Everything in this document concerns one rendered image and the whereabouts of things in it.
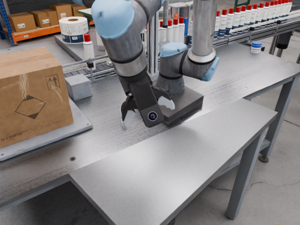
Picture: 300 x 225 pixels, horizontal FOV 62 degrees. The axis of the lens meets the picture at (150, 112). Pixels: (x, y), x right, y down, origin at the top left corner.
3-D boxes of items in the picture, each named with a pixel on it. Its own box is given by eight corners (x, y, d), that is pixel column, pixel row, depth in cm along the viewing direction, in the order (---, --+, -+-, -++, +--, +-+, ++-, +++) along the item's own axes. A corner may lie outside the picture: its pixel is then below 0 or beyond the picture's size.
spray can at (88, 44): (93, 67, 149) (89, 32, 137) (97, 70, 145) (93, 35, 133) (85, 68, 146) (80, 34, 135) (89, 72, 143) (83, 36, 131)
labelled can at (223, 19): (220, 35, 198) (224, 8, 187) (225, 37, 195) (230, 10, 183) (215, 37, 196) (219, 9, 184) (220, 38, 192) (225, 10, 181)
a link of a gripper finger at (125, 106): (131, 116, 67) (143, 93, 62) (133, 121, 66) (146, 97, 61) (115, 116, 65) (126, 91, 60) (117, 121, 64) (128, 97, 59)
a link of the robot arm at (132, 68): (148, 54, 50) (111, 70, 49) (152, 70, 54) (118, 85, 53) (136, 34, 54) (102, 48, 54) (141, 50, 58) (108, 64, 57)
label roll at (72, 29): (84, 44, 181) (81, 23, 173) (58, 43, 184) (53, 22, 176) (93, 35, 198) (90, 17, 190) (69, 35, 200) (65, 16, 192)
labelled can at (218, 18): (213, 37, 195) (217, 10, 183) (218, 39, 191) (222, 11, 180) (208, 38, 192) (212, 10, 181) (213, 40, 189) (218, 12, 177)
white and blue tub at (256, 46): (254, 49, 187) (256, 40, 183) (261, 52, 182) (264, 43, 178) (247, 51, 184) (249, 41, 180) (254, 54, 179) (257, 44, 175)
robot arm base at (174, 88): (172, 78, 134) (174, 61, 128) (190, 91, 124) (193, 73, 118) (148, 85, 127) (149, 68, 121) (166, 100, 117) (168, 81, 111)
